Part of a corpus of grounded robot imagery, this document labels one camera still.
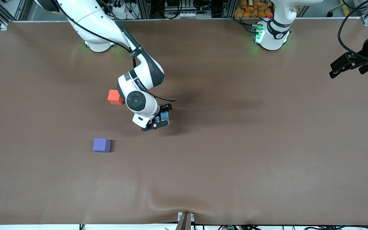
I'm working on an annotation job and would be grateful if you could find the white power strip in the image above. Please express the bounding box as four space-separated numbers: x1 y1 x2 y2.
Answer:
111 3 131 15

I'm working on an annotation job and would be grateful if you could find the metal table clamp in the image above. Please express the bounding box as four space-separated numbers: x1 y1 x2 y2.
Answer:
177 211 195 230

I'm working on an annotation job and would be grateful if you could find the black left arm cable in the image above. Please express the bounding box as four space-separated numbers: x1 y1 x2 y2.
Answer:
338 0 368 63

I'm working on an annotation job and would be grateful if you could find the brown table mat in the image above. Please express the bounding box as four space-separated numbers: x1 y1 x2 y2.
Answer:
0 18 368 226

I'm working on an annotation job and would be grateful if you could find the purple foam block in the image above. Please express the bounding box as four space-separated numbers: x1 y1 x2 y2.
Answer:
93 138 111 153

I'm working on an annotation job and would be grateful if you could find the pile of orange bags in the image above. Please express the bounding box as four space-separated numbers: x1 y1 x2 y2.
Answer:
234 0 273 18

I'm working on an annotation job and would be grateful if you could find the orange foam block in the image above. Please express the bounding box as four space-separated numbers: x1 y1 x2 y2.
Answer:
107 89 124 105

